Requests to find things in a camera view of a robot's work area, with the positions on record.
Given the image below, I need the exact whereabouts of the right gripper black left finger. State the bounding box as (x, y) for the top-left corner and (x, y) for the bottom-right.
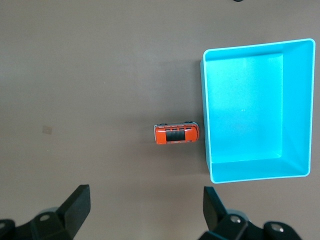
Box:
(0, 184), (91, 240)

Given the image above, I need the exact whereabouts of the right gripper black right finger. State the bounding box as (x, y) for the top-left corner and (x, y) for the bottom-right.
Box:
(198, 186), (302, 240)

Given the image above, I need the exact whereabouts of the orange toy bus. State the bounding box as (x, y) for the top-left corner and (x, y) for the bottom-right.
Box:
(153, 120), (201, 145)

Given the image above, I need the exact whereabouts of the blue plastic box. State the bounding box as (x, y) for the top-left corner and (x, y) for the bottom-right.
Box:
(199, 37), (316, 185)

